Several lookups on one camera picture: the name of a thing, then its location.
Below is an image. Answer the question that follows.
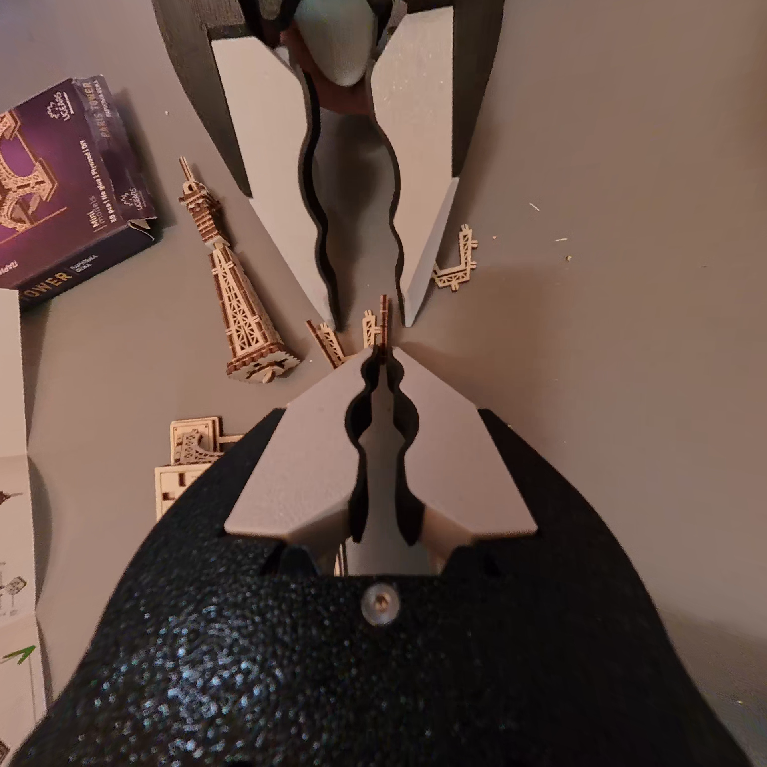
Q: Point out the wooden tower base model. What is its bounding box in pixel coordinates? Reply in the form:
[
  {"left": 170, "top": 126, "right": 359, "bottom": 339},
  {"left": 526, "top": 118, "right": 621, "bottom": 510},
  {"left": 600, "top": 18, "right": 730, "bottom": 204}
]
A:
[{"left": 155, "top": 415, "right": 246, "bottom": 522}]

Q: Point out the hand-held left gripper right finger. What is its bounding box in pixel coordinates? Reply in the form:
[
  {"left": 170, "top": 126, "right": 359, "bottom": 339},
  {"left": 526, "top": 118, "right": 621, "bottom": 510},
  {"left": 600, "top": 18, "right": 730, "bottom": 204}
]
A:
[{"left": 385, "top": 348, "right": 539, "bottom": 567}]

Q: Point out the purple puzzle box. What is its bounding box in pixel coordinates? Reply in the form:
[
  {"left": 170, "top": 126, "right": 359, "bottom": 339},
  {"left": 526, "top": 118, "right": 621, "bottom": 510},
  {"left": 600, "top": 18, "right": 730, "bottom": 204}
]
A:
[{"left": 0, "top": 75, "right": 159, "bottom": 309}]

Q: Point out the wooden tower spire model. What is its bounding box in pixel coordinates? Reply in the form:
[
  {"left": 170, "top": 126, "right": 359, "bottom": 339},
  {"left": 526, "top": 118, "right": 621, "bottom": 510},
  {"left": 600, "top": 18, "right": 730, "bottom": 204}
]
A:
[{"left": 178, "top": 156, "right": 300, "bottom": 384}]

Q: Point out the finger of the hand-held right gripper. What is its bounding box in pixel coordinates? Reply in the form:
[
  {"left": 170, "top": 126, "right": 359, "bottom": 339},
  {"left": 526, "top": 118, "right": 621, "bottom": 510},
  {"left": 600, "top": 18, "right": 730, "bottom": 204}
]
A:
[
  {"left": 211, "top": 36, "right": 344, "bottom": 332},
  {"left": 372, "top": 9, "right": 461, "bottom": 328}
]

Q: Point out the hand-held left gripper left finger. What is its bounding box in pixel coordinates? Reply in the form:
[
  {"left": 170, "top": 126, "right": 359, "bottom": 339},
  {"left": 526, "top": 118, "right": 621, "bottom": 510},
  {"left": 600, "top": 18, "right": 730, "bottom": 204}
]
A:
[{"left": 223, "top": 346, "right": 381, "bottom": 544}]

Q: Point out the folded instruction leaflet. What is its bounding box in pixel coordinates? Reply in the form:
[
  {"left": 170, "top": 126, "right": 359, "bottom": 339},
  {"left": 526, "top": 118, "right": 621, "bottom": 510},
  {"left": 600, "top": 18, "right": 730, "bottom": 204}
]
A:
[{"left": 0, "top": 290, "right": 49, "bottom": 767}]

